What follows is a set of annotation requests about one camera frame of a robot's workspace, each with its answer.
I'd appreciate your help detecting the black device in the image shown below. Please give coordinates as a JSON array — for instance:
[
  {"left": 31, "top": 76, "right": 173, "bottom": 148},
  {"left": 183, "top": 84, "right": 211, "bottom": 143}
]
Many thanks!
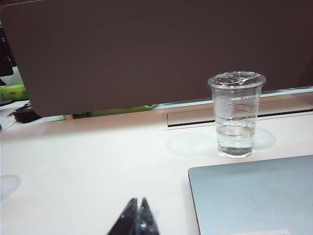
[{"left": 0, "top": 22, "right": 15, "bottom": 86}]

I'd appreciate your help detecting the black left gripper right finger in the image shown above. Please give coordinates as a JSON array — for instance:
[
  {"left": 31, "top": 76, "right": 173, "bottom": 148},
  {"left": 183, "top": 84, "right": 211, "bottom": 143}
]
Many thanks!
[{"left": 138, "top": 197, "right": 161, "bottom": 235}]

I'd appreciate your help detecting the clear plastic cup with lid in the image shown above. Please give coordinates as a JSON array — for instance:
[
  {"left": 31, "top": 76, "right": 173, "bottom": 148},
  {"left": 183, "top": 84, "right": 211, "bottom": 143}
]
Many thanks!
[{"left": 207, "top": 70, "right": 267, "bottom": 159}]

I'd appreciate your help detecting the silver closed laptop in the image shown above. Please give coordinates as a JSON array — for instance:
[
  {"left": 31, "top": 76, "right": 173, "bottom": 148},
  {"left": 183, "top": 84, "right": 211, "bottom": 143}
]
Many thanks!
[{"left": 187, "top": 154, "right": 313, "bottom": 235}]

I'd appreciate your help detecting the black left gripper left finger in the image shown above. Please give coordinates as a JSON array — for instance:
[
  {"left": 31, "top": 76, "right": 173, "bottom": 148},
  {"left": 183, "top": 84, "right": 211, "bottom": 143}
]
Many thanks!
[{"left": 107, "top": 197, "right": 139, "bottom": 235}]

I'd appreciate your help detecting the brown desk divider panel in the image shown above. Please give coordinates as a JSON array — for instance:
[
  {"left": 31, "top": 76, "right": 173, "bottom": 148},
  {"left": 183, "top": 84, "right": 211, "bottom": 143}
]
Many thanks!
[{"left": 0, "top": 0, "right": 313, "bottom": 118}]

